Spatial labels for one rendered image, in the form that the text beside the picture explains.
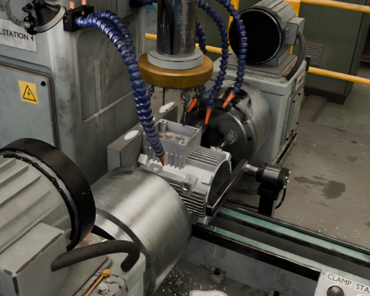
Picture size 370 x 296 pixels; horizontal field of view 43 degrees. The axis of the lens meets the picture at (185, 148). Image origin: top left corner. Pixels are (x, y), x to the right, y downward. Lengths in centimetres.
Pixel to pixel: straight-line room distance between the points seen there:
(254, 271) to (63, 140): 58
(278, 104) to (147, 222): 77
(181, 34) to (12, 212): 59
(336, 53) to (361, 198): 275
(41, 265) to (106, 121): 71
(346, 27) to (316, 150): 245
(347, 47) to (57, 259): 386
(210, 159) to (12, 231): 65
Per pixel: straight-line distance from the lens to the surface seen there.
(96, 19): 98
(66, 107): 111
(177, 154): 115
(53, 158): 67
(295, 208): 156
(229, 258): 123
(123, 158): 113
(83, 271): 76
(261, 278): 124
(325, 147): 195
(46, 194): 65
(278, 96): 152
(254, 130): 135
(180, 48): 106
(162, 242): 92
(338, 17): 425
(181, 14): 104
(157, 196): 95
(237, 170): 127
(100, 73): 120
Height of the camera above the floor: 170
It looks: 30 degrees down
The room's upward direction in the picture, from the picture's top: 3 degrees clockwise
